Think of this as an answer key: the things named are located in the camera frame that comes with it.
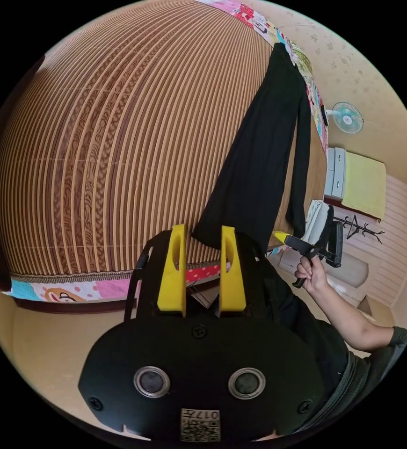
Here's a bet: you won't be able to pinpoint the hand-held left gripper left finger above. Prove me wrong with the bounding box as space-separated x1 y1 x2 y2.
157 224 187 313

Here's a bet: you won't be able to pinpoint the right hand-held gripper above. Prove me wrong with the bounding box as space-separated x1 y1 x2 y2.
273 231 331 290

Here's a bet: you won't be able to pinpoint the black pants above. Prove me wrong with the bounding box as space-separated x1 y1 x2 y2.
191 43 312 251

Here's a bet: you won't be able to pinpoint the person's right forearm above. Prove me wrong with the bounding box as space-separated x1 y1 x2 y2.
308 280 398 353

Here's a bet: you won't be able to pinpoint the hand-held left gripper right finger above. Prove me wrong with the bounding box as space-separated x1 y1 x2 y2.
218 225 249 313

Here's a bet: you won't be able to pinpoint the person's right hand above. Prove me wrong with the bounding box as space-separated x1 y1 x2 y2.
294 257 329 292

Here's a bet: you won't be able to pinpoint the white standing fan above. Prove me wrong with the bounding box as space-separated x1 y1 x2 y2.
324 101 383 135

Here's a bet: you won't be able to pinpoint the person's body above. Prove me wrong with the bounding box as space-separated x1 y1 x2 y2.
256 258 407 437

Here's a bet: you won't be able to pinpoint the black coat rack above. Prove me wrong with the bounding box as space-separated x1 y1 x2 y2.
332 214 386 245

